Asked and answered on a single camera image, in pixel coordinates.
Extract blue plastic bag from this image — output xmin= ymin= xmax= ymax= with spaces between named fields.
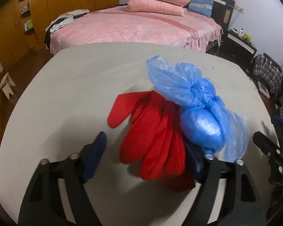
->
xmin=146 ymin=55 xmax=250 ymax=163

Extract white cable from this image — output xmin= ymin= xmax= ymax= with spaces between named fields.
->
xmin=215 ymin=40 xmax=225 ymax=55

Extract plaid bag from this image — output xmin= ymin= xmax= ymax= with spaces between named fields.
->
xmin=251 ymin=53 xmax=283 ymax=95

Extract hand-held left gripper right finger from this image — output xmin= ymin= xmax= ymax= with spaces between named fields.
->
xmin=179 ymin=141 xmax=267 ymax=226

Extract white wooden stool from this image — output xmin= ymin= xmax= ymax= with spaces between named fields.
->
xmin=0 ymin=72 xmax=16 ymax=99

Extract red cloth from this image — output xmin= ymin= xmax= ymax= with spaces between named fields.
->
xmin=107 ymin=90 xmax=197 ymax=193

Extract blue cushion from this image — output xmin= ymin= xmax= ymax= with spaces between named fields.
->
xmin=187 ymin=0 xmax=215 ymax=18

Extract black and white clothes pile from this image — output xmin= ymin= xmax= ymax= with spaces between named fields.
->
xmin=44 ymin=9 xmax=90 ymax=50

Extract wooden wardrobe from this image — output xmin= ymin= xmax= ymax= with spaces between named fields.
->
xmin=0 ymin=0 xmax=120 ymax=71

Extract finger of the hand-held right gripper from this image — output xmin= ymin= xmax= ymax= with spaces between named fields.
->
xmin=252 ymin=131 xmax=283 ymax=163
xmin=271 ymin=115 xmax=283 ymax=135

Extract black white nightstand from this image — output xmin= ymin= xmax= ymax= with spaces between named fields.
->
xmin=223 ymin=29 xmax=258 ymax=68

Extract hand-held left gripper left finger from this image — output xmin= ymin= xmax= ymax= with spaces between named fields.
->
xmin=18 ymin=131 xmax=108 ymax=226

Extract pink bed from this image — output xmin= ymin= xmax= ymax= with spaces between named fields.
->
xmin=49 ymin=4 xmax=224 ymax=55

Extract colourful packets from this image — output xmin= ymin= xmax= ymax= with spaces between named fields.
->
xmin=24 ymin=18 xmax=34 ymax=32

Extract pink white scale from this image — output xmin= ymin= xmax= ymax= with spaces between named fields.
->
xmin=256 ymin=81 xmax=271 ymax=99

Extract black wooden bed frame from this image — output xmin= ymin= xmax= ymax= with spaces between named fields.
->
xmin=185 ymin=0 xmax=236 ymax=57

